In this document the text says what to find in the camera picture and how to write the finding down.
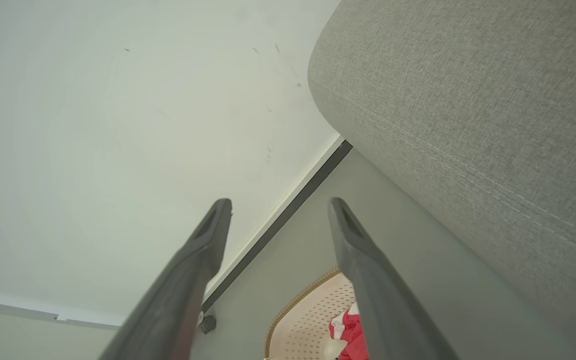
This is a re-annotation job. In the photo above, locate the grey fabric sofa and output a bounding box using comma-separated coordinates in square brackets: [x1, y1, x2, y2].
[307, 0, 576, 360]

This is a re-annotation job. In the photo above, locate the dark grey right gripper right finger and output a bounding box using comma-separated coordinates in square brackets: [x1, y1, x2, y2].
[328, 197, 460, 360]

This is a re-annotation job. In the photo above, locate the grey metal partition foot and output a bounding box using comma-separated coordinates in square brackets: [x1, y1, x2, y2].
[0, 288, 127, 331]

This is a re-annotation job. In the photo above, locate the cream perforated laundry basket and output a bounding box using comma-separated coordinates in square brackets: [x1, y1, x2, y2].
[264, 269, 369, 360]

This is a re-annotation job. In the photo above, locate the black caster wheel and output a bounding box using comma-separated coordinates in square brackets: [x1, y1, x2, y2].
[198, 314, 218, 335]

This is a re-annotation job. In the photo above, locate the black and white baseboard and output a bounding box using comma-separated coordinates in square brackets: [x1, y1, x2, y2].
[200, 134, 354, 315]

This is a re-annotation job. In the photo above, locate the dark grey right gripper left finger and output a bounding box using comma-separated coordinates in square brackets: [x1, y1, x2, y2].
[99, 198, 233, 360]

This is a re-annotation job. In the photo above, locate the red cloth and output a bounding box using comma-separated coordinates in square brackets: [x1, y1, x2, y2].
[329, 302, 369, 360]

